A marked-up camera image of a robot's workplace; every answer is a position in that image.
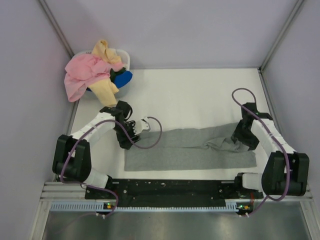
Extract aluminium corner post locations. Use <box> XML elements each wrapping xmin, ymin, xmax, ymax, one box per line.
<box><xmin>36</xmin><ymin>0</ymin><xmax>75</xmax><ymax>59</ymax></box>
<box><xmin>258</xmin><ymin>0</ymin><xmax>307</xmax><ymax>74</ymax></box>

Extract aluminium front frame rail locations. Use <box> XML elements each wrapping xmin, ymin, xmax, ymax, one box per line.
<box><xmin>39</xmin><ymin>181</ymin><xmax>314</xmax><ymax>201</ymax></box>

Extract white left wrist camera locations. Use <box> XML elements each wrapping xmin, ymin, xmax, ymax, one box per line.
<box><xmin>133</xmin><ymin>117</ymin><xmax>151</xmax><ymax>135</ymax></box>

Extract pink t shirt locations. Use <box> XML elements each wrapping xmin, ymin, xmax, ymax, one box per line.
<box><xmin>63</xmin><ymin>53</ymin><xmax>112</xmax><ymax>103</ymax></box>

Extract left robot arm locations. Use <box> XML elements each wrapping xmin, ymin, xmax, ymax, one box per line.
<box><xmin>52</xmin><ymin>101</ymin><xmax>140</xmax><ymax>199</ymax></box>

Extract blue t shirt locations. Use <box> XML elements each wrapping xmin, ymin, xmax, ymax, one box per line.
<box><xmin>113</xmin><ymin>70</ymin><xmax>133</xmax><ymax>89</ymax></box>

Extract right aluminium corner post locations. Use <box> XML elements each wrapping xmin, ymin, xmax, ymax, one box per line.
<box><xmin>258</xmin><ymin>0</ymin><xmax>307</xmax><ymax>74</ymax></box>

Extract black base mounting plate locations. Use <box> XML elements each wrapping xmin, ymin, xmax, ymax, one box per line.
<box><xmin>84</xmin><ymin>178</ymin><xmax>265</xmax><ymax>208</ymax></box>

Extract left aluminium corner post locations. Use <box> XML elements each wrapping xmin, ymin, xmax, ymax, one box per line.
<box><xmin>36</xmin><ymin>0</ymin><xmax>75</xmax><ymax>59</ymax></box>

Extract cream yellow t shirt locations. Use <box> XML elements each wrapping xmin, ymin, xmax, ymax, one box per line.
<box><xmin>89</xmin><ymin>39</ymin><xmax>124</xmax><ymax>107</ymax></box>

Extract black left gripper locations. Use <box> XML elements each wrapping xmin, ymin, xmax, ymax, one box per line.
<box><xmin>113</xmin><ymin>121</ymin><xmax>141</xmax><ymax>150</ymax></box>

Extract grey t shirt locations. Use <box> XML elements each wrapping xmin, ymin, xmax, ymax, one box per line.
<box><xmin>124</xmin><ymin>123</ymin><xmax>257</xmax><ymax>172</ymax></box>

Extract grey slotted cable duct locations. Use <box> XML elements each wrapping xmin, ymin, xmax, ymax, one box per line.
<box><xmin>50</xmin><ymin>201</ymin><xmax>253</xmax><ymax>213</ymax></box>

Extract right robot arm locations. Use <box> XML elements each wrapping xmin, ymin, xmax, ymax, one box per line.
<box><xmin>231</xmin><ymin>102</ymin><xmax>310</xmax><ymax>198</ymax></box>

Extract dark green t shirt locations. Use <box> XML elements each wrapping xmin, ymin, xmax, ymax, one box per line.
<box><xmin>109</xmin><ymin>67</ymin><xmax>126</xmax><ymax>82</ymax></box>

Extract white laundry basket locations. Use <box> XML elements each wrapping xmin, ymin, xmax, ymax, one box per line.
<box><xmin>64</xmin><ymin>41</ymin><xmax>132</xmax><ymax>106</ymax></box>

